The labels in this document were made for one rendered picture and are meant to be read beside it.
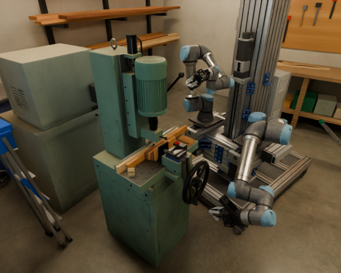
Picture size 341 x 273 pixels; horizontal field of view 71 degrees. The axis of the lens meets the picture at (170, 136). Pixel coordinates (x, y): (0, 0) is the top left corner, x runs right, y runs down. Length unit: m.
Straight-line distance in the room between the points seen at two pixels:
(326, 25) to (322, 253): 3.09
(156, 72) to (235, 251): 1.58
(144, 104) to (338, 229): 2.08
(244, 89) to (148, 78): 0.91
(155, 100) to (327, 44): 3.41
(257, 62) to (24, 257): 2.36
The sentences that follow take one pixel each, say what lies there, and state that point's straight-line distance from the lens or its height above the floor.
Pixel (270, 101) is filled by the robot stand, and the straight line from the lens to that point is 2.25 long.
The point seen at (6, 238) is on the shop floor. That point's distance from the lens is 2.67.
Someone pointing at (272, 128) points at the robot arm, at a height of 1.18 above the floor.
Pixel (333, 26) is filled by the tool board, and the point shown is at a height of 1.39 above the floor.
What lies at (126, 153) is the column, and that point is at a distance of 1.70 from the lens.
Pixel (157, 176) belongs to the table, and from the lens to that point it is 1.45.
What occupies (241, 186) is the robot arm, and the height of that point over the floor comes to 0.98.
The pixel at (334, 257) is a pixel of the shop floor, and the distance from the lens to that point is 2.52.
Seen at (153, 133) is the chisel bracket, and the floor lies 1.07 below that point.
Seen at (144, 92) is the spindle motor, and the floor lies 1.34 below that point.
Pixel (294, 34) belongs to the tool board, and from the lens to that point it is 4.44.
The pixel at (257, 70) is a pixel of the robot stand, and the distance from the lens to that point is 1.96.
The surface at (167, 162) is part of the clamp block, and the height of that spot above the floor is 0.93.
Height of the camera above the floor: 1.82
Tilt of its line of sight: 31 degrees down
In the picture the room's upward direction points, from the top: straight up
